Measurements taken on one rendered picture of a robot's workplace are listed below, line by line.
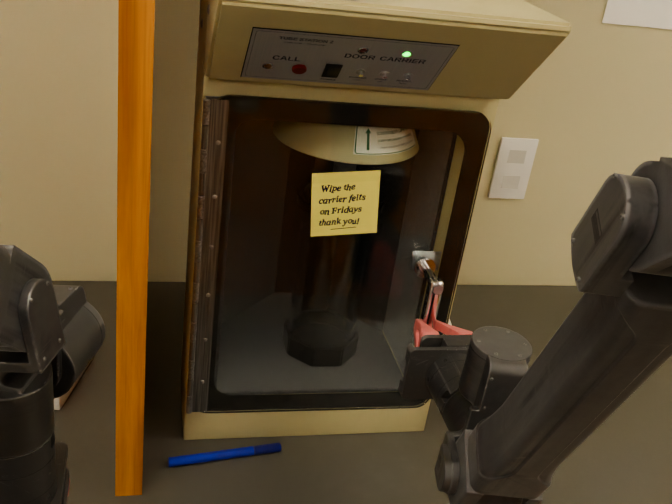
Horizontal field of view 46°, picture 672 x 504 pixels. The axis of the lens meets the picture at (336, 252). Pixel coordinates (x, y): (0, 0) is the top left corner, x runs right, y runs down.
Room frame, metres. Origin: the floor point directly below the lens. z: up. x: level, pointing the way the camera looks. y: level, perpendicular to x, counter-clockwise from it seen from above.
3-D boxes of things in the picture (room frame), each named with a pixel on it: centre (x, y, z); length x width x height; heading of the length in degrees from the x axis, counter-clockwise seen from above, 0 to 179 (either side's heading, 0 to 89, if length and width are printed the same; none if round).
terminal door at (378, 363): (0.81, 0.00, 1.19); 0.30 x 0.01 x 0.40; 105
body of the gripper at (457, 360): (0.69, -0.15, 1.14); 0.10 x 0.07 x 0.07; 106
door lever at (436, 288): (0.81, -0.11, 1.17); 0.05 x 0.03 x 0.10; 15
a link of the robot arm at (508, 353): (0.60, -0.16, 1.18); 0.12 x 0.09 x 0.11; 4
